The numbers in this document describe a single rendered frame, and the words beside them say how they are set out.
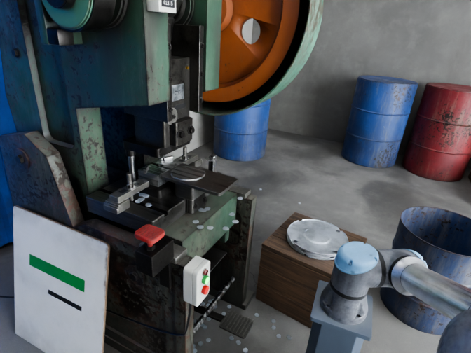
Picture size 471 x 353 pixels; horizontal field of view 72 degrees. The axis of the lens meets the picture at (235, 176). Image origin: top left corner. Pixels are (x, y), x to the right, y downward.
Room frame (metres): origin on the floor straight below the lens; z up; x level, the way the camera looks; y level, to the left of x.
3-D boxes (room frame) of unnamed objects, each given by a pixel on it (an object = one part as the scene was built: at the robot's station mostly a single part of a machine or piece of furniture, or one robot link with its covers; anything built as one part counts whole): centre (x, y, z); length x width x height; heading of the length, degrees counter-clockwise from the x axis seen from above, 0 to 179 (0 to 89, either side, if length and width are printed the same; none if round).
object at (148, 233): (0.71, 0.22, 0.72); 0.07 x 0.06 x 0.08; 65
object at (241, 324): (1.05, 0.16, 0.14); 0.59 x 0.10 x 0.05; 65
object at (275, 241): (1.31, -0.42, 0.18); 0.40 x 0.38 x 0.35; 58
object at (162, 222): (1.11, 0.29, 0.68); 0.45 x 0.30 x 0.06; 155
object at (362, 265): (0.80, -0.40, 0.62); 0.13 x 0.12 x 0.14; 96
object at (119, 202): (0.96, 0.36, 0.76); 0.17 x 0.06 x 0.10; 155
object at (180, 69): (1.09, 0.25, 1.04); 0.17 x 0.15 x 0.30; 65
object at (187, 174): (1.04, 0.13, 0.72); 0.25 x 0.14 x 0.14; 65
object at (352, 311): (0.80, -0.39, 0.50); 0.15 x 0.15 x 0.10
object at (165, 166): (1.11, 0.28, 0.76); 0.15 x 0.09 x 0.05; 155
